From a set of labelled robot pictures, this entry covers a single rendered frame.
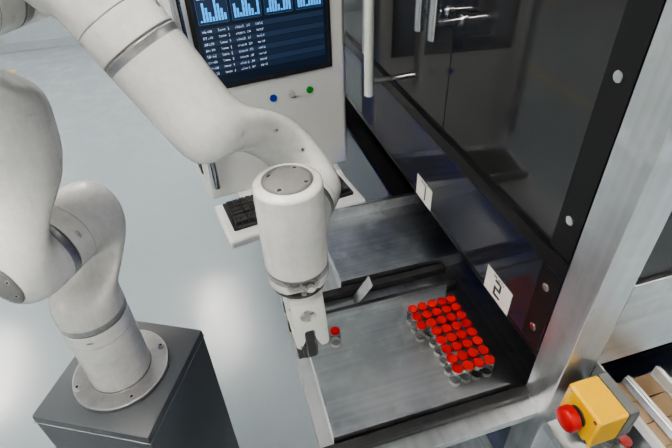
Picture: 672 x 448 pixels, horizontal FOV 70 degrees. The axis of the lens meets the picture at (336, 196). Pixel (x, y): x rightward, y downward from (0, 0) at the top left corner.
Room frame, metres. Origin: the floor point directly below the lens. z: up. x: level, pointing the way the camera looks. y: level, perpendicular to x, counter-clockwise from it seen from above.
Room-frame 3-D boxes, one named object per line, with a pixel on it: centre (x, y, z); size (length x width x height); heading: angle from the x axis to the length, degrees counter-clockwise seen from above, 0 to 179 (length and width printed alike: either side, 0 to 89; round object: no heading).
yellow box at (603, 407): (0.39, -0.40, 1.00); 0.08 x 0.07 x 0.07; 105
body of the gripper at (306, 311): (0.46, 0.06, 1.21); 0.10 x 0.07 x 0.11; 15
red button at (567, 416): (0.38, -0.36, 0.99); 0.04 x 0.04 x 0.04; 15
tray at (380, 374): (0.57, -0.11, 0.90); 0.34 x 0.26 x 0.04; 105
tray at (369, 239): (0.93, -0.13, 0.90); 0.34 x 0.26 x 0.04; 105
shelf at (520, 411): (0.75, -0.11, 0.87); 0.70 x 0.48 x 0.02; 15
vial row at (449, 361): (0.60, -0.20, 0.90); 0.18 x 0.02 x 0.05; 15
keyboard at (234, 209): (1.23, 0.15, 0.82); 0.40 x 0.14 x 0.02; 114
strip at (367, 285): (0.72, 0.00, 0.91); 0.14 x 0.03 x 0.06; 105
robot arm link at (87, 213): (0.63, 0.45, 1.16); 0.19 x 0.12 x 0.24; 161
